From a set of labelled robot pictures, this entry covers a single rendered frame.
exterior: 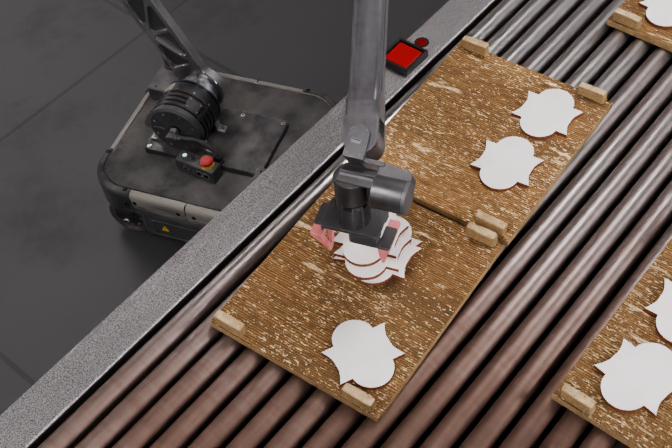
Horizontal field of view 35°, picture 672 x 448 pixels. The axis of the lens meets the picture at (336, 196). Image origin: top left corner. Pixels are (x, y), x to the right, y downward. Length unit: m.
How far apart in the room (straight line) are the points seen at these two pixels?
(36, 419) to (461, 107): 0.99
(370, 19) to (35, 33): 2.40
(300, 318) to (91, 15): 2.37
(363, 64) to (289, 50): 1.97
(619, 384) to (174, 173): 1.65
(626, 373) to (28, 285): 1.96
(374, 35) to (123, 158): 1.51
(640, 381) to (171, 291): 0.82
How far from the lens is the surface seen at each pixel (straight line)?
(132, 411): 1.85
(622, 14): 2.35
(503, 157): 2.06
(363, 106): 1.73
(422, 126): 2.13
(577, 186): 2.06
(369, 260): 1.86
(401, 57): 2.29
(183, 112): 2.99
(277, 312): 1.88
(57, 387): 1.92
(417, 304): 1.87
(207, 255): 2.00
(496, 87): 2.21
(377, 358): 1.80
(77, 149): 3.57
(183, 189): 3.03
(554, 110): 2.16
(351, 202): 1.72
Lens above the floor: 2.48
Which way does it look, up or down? 50 degrees down
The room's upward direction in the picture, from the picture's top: 7 degrees counter-clockwise
